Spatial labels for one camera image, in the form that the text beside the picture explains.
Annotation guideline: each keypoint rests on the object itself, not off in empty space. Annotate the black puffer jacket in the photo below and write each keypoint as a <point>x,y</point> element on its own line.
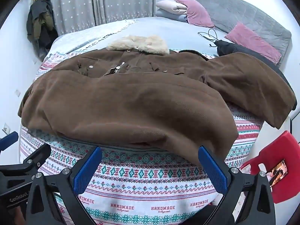
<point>225,48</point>

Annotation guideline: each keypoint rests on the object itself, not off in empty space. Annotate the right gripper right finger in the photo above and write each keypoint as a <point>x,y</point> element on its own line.
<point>258,206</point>

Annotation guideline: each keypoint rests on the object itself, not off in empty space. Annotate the pink pillow near headboard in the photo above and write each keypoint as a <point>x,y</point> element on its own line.
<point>244,36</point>

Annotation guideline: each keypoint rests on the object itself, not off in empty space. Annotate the grey bed sheet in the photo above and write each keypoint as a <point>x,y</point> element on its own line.
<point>177,35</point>

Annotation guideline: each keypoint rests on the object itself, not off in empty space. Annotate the dark clothes hanging on wall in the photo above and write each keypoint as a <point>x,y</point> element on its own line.
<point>41,31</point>

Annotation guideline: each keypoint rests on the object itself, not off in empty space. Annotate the pink pillow far corner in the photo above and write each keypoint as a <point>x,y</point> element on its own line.
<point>196,13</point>

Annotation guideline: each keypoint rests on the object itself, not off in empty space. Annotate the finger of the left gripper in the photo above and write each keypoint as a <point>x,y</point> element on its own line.
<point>36,159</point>
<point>8,140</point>

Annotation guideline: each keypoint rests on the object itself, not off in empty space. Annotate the brown coat with fur collar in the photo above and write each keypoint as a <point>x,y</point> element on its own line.
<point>176,102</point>

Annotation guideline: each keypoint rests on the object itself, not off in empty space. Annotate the blue-grey folded duvet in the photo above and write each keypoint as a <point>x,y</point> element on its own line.
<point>166,14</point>

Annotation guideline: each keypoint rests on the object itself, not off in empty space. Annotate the beige folded duvet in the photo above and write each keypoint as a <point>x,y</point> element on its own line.
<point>172,7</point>

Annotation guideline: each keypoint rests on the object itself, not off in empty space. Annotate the grey quilted headboard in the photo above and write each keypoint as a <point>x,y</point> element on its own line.
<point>225,14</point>

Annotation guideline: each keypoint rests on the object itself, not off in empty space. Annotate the red chair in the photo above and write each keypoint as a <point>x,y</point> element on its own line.
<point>281,161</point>

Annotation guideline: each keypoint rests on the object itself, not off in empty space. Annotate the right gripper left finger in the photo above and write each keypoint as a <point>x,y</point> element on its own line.
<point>42,207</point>

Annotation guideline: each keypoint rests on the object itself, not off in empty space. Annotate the grey dotted curtain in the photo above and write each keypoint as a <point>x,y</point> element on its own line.
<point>77,15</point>

